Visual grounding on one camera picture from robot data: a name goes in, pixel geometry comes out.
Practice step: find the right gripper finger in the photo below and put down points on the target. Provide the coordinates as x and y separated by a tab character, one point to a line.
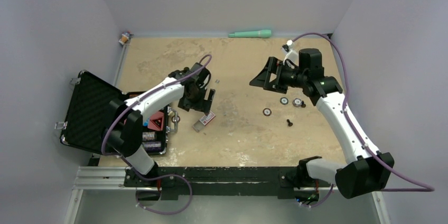
268	68
263	82

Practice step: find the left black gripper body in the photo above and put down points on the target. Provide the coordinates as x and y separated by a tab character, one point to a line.
189	101

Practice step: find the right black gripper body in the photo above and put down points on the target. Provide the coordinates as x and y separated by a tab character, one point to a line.
290	77

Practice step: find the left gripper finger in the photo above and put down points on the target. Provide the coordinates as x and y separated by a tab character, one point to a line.
203	106
210	97

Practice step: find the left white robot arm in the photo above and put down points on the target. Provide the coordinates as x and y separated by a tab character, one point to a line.
123	125

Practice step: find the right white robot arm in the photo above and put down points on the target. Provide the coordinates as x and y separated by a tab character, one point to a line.
363	172

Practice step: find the small staple box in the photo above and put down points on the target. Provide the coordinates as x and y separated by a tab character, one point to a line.
200	124

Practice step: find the green microphone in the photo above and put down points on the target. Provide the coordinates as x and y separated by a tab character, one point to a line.
263	34

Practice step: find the black poker chip case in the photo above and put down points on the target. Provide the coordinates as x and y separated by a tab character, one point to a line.
83	127

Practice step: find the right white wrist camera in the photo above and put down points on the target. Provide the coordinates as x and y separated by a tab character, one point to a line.
291	55

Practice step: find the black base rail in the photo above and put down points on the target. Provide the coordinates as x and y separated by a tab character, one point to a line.
272	181

